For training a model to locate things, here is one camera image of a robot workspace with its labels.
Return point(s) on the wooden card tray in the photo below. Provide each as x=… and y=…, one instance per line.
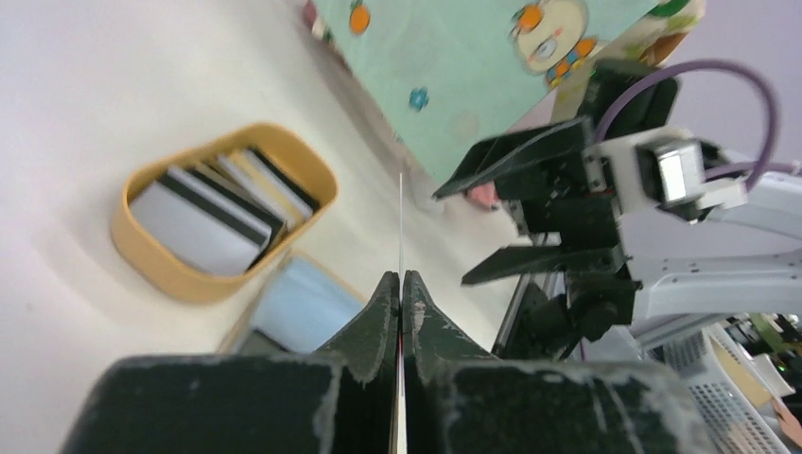
x=243, y=339

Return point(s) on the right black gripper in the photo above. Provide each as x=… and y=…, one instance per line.
x=544, y=178

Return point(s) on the white printed garment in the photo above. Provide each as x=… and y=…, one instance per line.
x=447, y=74

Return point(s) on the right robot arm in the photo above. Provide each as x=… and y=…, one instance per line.
x=626, y=97

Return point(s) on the cards in holder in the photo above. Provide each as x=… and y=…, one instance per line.
x=225, y=213

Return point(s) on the tan oval card holder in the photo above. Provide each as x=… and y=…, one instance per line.
x=171, y=275

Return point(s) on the white perforated basket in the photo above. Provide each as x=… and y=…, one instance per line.
x=733, y=400

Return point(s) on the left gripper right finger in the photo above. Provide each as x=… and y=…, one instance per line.
x=462, y=399

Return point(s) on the pink patterned garment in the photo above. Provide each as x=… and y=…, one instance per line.
x=484, y=197

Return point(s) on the light blue card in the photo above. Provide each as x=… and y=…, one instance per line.
x=304, y=305

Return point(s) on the thin white card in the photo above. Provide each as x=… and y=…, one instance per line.
x=401, y=434

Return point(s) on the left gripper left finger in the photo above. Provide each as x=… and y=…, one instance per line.
x=339, y=399

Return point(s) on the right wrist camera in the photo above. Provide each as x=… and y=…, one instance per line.
x=659, y=170

